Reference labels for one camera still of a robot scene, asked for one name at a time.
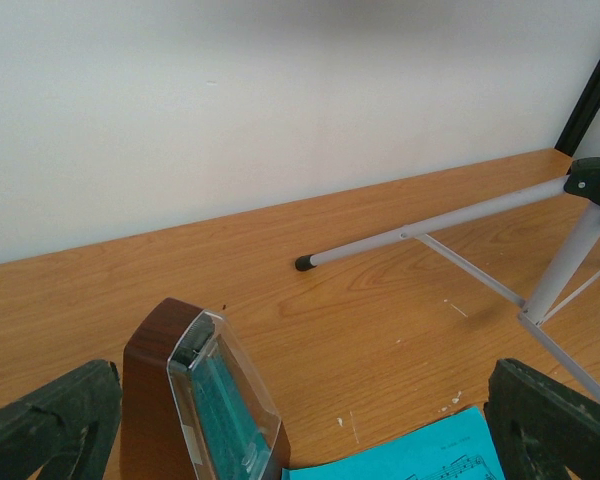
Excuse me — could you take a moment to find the clear acrylic metronome cover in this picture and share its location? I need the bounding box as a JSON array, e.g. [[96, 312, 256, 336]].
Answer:
[[166, 310, 286, 479]]

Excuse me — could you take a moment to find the brown wooden metronome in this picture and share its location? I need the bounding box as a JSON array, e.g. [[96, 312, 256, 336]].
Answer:
[[120, 298, 290, 479]]

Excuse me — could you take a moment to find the black aluminium frame post right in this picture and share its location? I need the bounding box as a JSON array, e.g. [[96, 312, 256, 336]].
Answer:
[[554, 58, 600, 156]]

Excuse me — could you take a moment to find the white tripod music stand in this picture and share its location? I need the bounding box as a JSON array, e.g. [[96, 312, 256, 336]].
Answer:
[[294, 157, 600, 403]]

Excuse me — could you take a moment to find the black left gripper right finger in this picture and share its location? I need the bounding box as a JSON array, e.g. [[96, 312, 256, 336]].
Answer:
[[484, 358, 600, 479]]

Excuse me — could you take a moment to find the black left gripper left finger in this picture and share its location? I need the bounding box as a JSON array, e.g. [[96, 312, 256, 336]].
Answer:
[[0, 360, 122, 479]]

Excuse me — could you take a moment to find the blue sheet music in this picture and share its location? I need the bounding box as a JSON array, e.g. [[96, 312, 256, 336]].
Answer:
[[282, 407, 505, 480]]

